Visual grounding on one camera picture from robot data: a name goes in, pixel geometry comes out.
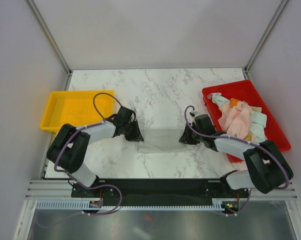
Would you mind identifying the yellow plastic tray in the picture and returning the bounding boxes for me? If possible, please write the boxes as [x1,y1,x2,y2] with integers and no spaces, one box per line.
[40,90,115,133]

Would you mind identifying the aluminium frame rail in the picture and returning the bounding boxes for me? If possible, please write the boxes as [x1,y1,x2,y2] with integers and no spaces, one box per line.
[25,178,299,200]

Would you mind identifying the grey towel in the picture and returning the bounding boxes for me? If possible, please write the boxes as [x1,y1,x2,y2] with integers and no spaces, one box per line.
[137,129,187,154]

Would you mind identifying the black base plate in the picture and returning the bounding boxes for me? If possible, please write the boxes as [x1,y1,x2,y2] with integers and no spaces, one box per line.
[70,178,251,207]

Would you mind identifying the red plastic tray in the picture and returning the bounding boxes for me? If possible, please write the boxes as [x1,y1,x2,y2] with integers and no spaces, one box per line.
[202,80,291,152]

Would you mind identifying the mint green towel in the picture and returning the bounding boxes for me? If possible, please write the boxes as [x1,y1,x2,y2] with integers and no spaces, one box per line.
[208,92,267,143]

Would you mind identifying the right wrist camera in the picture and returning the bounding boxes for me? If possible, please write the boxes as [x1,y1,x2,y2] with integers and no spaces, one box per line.
[189,111,201,118]

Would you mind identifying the right aluminium frame post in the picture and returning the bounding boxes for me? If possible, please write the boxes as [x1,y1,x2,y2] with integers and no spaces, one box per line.
[242,0,291,76]

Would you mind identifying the pink towel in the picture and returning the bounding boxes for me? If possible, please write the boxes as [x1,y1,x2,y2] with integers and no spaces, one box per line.
[218,106,252,139]

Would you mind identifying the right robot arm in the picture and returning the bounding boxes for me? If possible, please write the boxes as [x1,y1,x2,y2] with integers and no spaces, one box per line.
[179,111,294,197]

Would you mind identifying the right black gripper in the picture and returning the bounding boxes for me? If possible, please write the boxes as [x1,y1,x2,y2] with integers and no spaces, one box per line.
[179,123,205,145]

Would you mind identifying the aluminium frame post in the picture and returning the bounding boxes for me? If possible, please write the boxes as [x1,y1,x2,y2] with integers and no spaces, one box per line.
[25,0,72,76]
[242,0,291,76]

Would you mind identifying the left aluminium frame post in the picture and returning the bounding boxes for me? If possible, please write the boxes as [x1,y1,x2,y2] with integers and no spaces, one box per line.
[25,0,72,76]

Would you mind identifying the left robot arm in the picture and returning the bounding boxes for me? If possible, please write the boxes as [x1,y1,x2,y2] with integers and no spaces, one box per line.
[46,106,144,197]

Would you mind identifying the slotted cable duct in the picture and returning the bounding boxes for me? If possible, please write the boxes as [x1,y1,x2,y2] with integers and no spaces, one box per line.
[35,198,238,211]

